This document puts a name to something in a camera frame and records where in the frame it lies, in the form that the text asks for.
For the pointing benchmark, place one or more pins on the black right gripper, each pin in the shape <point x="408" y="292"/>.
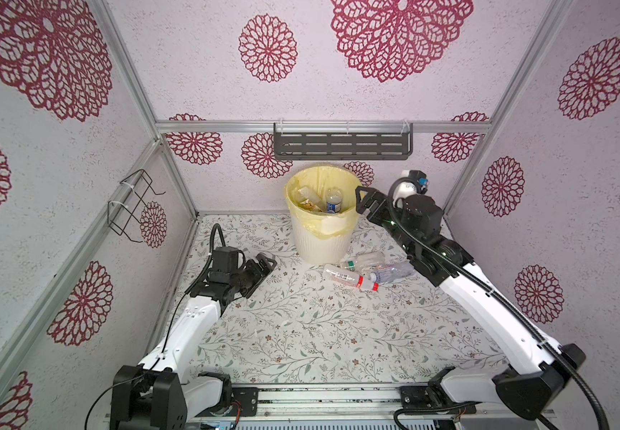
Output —
<point x="373" y="201"/>

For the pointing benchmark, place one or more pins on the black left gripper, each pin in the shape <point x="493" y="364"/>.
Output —
<point x="257" y="274"/>

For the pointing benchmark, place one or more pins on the clear blue-label blue-cap bottle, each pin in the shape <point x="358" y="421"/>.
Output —
<point x="334" y="200"/>

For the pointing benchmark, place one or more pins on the blue-label water bottle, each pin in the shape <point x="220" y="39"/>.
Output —
<point x="308" y="200"/>

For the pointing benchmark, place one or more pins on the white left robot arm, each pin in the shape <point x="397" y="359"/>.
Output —
<point x="159" y="392"/>

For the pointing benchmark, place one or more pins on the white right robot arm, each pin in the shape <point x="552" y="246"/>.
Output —
<point x="538" y="368"/>

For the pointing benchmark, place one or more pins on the cream ribbed waste bin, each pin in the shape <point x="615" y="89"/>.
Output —
<point x="320" y="242"/>

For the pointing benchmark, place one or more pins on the yellow plastic bin liner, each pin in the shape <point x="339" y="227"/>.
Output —
<point x="320" y="179"/>

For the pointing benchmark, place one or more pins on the clear green-cap bottle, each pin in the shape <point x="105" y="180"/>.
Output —
<point x="363" y="262"/>

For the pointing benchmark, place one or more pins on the clear purple-label water bottle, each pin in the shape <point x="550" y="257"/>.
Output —
<point x="385" y="274"/>

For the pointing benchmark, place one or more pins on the white red-cap bottle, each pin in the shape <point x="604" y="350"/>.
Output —
<point x="347" y="278"/>

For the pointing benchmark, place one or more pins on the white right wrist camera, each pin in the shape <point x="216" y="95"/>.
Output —
<point x="413" y="182"/>

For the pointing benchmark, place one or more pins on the grey metal wall shelf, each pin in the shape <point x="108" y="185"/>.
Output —
<point x="342" y="146"/>

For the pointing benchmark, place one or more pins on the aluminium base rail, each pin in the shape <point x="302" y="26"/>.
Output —
<point x="351" y="406"/>

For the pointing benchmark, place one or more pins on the black wire wall rack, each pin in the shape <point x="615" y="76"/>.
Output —
<point x="125" y="211"/>

